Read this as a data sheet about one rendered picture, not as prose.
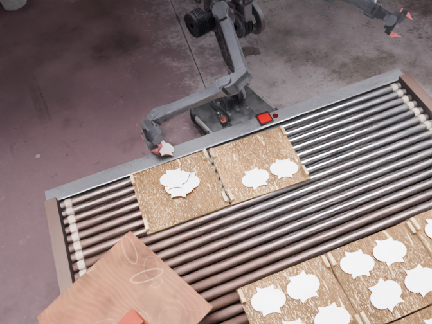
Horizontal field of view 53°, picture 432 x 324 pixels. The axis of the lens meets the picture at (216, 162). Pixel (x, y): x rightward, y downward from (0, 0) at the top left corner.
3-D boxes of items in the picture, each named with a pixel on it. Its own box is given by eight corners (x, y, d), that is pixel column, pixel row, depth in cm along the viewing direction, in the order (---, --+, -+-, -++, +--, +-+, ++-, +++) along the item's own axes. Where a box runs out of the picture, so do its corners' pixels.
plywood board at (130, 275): (37, 319, 174) (35, 317, 173) (130, 232, 193) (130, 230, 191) (117, 416, 153) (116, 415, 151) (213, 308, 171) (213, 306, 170)
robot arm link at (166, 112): (237, 83, 200) (228, 72, 190) (240, 93, 197) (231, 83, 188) (158, 117, 213) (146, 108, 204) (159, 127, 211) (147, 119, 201)
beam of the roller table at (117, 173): (48, 196, 226) (44, 190, 221) (395, 74, 257) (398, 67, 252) (51, 209, 222) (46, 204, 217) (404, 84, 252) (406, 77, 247)
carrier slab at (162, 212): (130, 177, 222) (129, 175, 220) (206, 151, 227) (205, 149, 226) (148, 235, 202) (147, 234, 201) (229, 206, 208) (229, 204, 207)
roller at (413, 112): (69, 238, 210) (65, 233, 206) (416, 110, 238) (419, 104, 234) (71, 246, 207) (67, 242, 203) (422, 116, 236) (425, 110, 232)
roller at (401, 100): (65, 220, 215) (62, 216, 211) (405, 98, 244) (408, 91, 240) (67, 229, 213) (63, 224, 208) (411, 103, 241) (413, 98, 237)
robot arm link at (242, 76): (258, 85, 195) (250, 74, 186) (231, 98, 199) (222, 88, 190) (233, 10, 212) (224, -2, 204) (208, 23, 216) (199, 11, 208)
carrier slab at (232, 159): (209, 151, 227) (208, 149, 226) (281, 128, 232) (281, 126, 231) (231, 206, 208) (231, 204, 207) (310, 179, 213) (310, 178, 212)
